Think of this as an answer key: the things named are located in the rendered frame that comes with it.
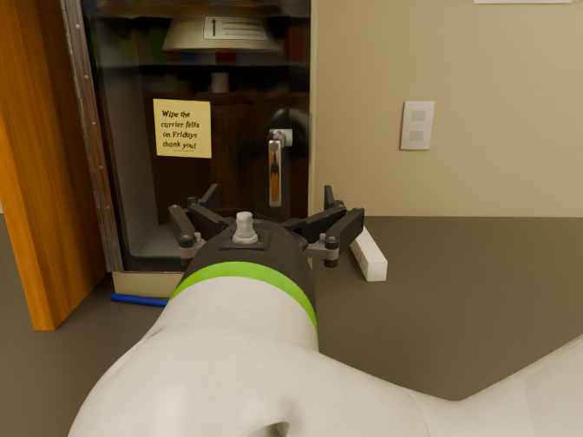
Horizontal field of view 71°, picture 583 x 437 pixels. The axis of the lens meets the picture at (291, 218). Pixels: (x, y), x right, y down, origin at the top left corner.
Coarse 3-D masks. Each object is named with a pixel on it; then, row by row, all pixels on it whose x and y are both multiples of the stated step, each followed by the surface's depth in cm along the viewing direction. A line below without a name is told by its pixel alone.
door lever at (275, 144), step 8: (272, 136) 55; (280, 136) 55; (272, 144) 51; (280, 144) 51; (272, 152) 51; (280, 152) 52; (272, 160) 52; (280, 160) 52; (272, 168) 52; (280, 168) 52; (272, 176) 53; (280, 176) 53; (272, 184) 53; (280, 184) 53; (272, 192) 53; (280, 192) 54; (272, 200) 54; (280, 200) 54
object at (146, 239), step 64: (128, 0) 50; (192, 0) 50; (256, 0) 50; (128, 64) 53; (192, 64) 53; (256, 64) 53; (128, 128) 56; (256, 128) 55; (128, 192) 59; (192, 192) 59; (256, 192) 59; (128, 256) 63
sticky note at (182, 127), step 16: (160, 112) 55; (176, 112) 55; (192, 112) 55; (208, 112) 55; (160, 128) 56; (176, 128) 56; (192, 128) 56; (208, 128) 56; (160, 144) 57; (176, 144) 56; (192, 144) 56; (208, 144) 56
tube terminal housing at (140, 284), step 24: (312, 0) 51; (312, 24) 52; (312, 48) 53; (312, 72) 54; (312, 96) 55; (312, 120) 56; (312, 144) 57; (312, 168) 58; (312, 192) 60; (120, 288) 66; (144, 288) 66; (168, 288) 66
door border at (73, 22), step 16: (64, 16) 51; (80, 16) 51; (64, 32) 52; (80, 32) 52; (80, 48) 52; (80, 64) 53; (80, 80) 54; (80, 112) 55; (96, 112) 55; (96, 128) 56; (96, 144) 57; (96, 160) 58; (96, 176) 58; (112, 208) 60; (112, 224) 61; (112, 240) 62; (112, 256) 63
